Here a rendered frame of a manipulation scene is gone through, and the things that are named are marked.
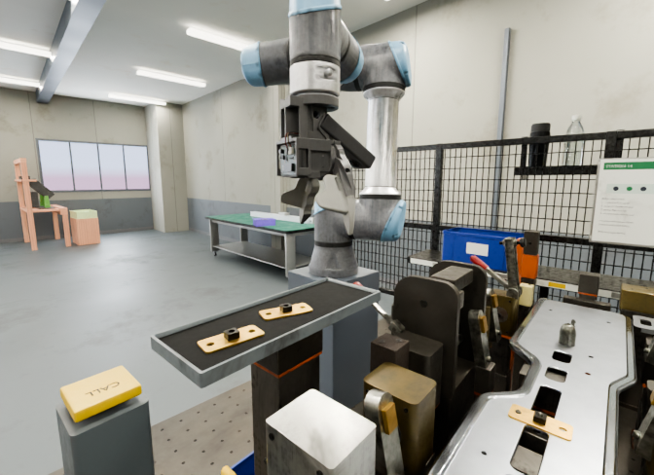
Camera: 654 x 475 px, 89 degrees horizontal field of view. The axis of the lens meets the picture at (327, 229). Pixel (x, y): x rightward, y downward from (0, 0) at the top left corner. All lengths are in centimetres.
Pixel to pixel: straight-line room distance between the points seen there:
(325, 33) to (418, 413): 53
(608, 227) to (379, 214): 95
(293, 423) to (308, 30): 49
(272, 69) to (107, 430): 57
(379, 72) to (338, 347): 74
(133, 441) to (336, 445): 21
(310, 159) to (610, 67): 336
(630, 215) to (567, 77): 231
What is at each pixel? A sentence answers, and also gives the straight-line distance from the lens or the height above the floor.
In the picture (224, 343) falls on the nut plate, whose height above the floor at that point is 116.
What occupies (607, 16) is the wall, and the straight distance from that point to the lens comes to 383.
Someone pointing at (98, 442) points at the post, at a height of 112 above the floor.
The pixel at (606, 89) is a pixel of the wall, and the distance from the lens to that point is 367.
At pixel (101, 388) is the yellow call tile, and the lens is 45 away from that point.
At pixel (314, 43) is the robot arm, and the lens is 52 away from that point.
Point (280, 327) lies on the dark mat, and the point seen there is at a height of 116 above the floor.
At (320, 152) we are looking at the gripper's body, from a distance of 50.
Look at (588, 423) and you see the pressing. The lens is 73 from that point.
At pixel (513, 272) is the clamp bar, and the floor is 112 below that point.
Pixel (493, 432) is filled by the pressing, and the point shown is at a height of 100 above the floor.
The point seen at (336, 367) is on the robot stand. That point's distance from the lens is 101.
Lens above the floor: 138
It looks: 8 degrees down
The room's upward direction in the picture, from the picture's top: straight up
